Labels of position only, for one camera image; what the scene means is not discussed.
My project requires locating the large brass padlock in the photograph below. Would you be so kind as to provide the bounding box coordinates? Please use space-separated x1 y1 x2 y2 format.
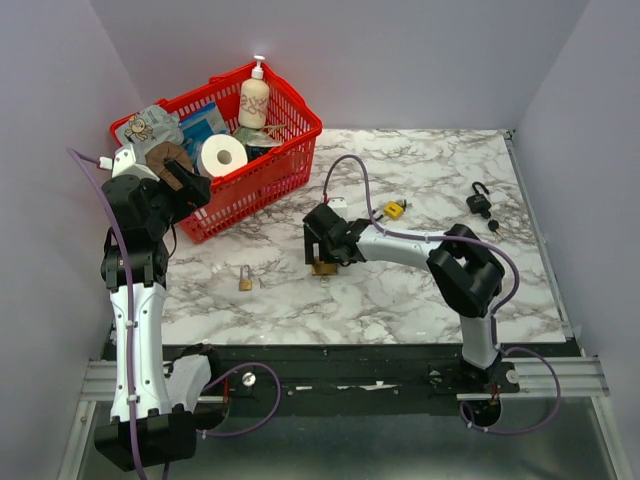
311 259 339 276

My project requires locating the cream lotion pump bottle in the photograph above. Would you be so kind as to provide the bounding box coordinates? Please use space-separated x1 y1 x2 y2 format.
238 55 270 129

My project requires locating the yellow padlock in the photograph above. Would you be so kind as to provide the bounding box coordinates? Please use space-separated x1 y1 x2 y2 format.
383 200 407 220

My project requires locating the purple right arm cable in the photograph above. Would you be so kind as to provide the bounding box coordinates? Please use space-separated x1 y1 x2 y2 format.
322 154 564 436

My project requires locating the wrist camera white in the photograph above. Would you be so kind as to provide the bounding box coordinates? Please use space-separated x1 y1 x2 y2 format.
98 143 159 181
327 197 348 219

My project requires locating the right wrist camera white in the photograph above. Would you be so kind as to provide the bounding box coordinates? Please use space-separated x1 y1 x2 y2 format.
327 197 348 219

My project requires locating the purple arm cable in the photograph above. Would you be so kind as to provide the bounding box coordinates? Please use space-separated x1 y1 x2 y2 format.
66 147 282 480
322 154 564 436

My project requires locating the red plastic basket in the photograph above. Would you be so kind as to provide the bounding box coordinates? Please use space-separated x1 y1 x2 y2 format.
109 61 324 245

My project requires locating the green patterned packet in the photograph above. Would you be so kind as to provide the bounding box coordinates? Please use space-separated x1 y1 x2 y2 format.
232 125 284 148

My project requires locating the black padlock with keys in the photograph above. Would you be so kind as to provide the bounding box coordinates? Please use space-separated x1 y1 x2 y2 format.
466 181 504 238

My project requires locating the brown tape roll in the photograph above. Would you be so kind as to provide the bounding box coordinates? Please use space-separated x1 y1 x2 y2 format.
145 141 193 191

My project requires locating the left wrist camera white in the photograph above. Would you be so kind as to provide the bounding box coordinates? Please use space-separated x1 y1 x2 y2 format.
98 143 159 181

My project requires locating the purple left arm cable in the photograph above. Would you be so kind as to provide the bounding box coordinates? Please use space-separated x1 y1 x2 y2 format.
66 147 282 480

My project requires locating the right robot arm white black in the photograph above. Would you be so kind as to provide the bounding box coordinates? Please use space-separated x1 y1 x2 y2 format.
303 203 505 392

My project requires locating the grey cartoon pouch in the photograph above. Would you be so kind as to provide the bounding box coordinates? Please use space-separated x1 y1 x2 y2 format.
115 105 184 156

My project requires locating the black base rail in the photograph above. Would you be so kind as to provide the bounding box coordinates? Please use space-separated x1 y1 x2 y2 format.
99 342 521 416

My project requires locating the white toilet paper roll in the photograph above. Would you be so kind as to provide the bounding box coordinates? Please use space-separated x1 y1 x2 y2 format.
197 134 248 179

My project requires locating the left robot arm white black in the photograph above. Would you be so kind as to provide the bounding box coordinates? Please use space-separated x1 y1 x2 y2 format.
94 158 222 472

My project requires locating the small brass padlock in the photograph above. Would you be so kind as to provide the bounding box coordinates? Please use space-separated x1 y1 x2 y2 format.
238 264 253 292

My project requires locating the blue plastic package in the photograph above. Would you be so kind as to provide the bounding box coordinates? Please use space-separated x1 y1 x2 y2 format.
179 102 230 145

